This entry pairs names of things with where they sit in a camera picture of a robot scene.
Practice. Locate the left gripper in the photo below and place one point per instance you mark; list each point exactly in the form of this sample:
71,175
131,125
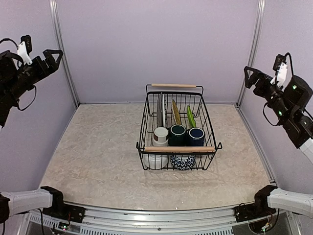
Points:
42,69

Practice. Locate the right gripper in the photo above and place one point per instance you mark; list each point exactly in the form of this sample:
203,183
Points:
265,79

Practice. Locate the navy blue mug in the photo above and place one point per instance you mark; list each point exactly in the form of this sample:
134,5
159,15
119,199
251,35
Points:
195,137

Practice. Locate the dark green mug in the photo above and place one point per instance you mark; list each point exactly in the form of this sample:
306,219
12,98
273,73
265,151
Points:
177,135

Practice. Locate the white cup with wood band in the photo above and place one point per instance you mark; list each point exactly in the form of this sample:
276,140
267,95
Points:
160,137

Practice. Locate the blue white patterned bowl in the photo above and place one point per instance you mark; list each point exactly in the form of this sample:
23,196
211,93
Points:
183,162

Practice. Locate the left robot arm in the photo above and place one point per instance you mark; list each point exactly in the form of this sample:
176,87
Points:
14,82

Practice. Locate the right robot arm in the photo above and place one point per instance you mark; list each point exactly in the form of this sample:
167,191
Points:
289,105

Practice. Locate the green plate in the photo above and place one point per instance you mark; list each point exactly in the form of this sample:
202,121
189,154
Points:
190,117

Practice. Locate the gold patterned plate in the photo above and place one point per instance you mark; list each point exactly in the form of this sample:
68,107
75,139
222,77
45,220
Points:
175,112

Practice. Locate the grey plate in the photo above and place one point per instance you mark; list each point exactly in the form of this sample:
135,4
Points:
159,111

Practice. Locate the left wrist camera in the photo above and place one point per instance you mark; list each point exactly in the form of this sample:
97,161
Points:
24,49

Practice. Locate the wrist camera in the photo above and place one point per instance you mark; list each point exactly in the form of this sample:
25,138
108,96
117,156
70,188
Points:
281,69
24,49

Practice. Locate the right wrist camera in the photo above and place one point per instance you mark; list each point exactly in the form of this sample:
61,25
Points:
281,69

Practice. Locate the left aluminium corner post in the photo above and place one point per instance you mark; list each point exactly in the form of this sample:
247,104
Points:
58,33

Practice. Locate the black wire dish rack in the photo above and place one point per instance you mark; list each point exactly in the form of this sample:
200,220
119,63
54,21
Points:
183,98

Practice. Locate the rear wooden rack handle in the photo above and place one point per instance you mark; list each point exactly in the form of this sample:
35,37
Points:
173,85

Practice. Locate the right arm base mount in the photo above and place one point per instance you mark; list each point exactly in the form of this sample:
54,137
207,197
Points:
245,212

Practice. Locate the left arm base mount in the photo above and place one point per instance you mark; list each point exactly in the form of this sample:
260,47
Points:
66,212

